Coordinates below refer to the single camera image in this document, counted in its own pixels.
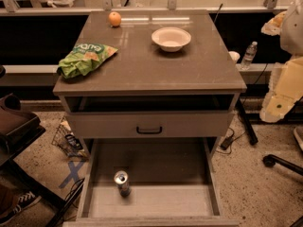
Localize white paper bowl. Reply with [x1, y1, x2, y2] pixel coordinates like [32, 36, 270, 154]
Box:
[151, 27, 191, 53]

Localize orange fruit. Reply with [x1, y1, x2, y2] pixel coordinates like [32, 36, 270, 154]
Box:
[108, 11, 121, 27]

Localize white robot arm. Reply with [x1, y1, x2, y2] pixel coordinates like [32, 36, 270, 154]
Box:
[259, 0, 303, 123]

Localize dark brown chair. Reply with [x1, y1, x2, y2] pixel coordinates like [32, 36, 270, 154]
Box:
[0, 94, 45, 166]

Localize black table leg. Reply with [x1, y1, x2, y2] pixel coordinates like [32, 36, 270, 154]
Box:
[236, 100, 258, 146]

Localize closed grey top drawer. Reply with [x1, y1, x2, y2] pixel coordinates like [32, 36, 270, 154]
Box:
[66, 112, 234, 138]

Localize black drawer handle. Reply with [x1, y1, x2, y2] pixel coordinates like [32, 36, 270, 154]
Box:
[136, 126, 163, 135]

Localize wire basket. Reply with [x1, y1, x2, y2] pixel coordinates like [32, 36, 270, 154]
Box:
[51, 117, 87, 161]

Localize white paper cup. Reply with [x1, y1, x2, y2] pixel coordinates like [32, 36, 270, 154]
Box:
[229, 51, 240, 63]

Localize black white sneaker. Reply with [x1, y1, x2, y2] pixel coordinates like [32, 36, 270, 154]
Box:
[0, 190, 42, 226]

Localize green chip bag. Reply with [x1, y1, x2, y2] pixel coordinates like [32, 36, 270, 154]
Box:
[57, 43, 118, 79]

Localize redbull can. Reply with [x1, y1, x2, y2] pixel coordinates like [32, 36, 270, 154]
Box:
[114, 170, 131, 198]

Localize black chair base leg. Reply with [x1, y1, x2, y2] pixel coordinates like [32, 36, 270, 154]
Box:
[262, 154, 303, 176]

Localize clear plastic water bottle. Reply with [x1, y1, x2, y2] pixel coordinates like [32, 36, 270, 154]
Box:
[240, 42, 258, 70]

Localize grey drawer cabinet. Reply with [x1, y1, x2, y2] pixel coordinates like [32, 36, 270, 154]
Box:
[54, 10, 246, 150]

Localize black power adapter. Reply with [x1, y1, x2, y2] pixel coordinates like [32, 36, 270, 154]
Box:
[220, 136, 233, 150]

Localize open grey middle drawer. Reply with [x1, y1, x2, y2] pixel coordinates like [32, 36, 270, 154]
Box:
[63, 138, 239, 227]

